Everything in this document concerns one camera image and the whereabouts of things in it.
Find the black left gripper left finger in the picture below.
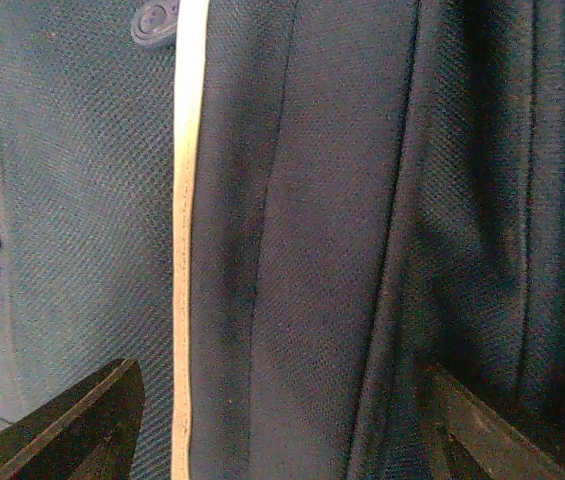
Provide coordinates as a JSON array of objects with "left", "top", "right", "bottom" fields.
[{"left": 0, "top": 359, "right": 145, "bottom": 479}]

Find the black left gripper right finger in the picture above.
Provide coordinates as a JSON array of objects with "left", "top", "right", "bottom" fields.
[{"left": 419, "top": 362, "right": 565, "bottom": 479}]

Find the navy blue student backpack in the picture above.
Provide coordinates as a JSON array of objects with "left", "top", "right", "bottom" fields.
[{"left": 0, "top": 1, "right": 565, "bottom": 479}]

